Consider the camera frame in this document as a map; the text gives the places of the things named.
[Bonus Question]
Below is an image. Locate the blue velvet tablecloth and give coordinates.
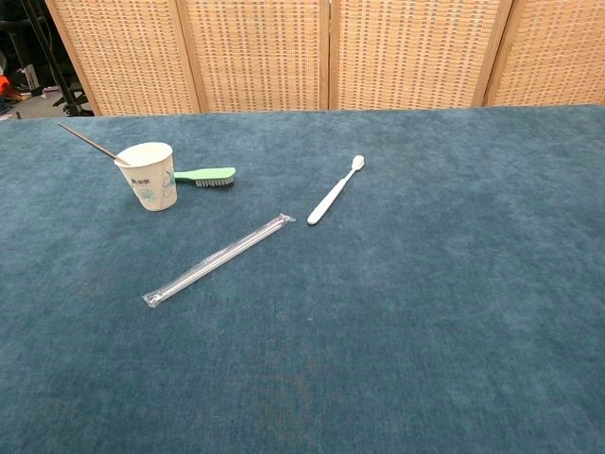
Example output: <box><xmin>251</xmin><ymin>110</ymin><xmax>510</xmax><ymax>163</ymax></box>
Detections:
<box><xmin>0</xmin><ymin>103</ymin><xmax>605</xmax><ymax>454</ymax></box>

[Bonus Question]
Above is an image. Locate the metal straw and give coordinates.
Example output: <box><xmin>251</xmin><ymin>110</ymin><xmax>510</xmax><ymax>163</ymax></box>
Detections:
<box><xmin>57</xmin><ymin>123</ymin><xmax>130</xmax><ymax>166</ymax></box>

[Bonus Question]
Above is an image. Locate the plastic wrapped clear straw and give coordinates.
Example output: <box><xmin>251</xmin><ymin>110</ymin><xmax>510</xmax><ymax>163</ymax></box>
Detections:
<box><xmin>142</xmin><ymin>213</ymin><xmax>297</xmax><ymax>310</ymax></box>

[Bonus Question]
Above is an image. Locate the white toothbrush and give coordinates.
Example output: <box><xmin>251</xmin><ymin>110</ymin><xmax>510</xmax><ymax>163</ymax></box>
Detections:
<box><xmin>306</xmin><ymin>154</ymin><xmax>366</xmax><ymax>226</ymax></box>

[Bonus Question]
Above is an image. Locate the white printed paper cup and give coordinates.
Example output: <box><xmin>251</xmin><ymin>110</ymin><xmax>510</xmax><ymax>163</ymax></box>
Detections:
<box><xmin>113</xmin><ymin>142</ymin><xmax>179</xmax><ymax>213</ymax></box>

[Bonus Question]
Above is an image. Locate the woven bamboo folding screen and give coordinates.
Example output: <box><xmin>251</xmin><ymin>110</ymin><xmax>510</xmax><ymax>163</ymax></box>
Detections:
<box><xmin>44</xmin><ymin>0</ymin><xmax>605</xmax><ymax>117</ymax></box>

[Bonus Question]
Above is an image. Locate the black tripod stand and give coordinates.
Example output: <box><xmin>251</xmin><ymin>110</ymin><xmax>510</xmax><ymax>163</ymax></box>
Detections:
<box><xmin>18</xmin><ymin>0</ymin><xmax>95</xmax><ymax>117</ymax></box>

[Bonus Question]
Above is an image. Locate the green scrub brush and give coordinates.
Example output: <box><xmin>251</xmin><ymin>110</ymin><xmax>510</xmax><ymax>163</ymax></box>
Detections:
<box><xmin>172</xmin><ymin>166</ymin><xmax>237</xmax><ymax>189</ymax></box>

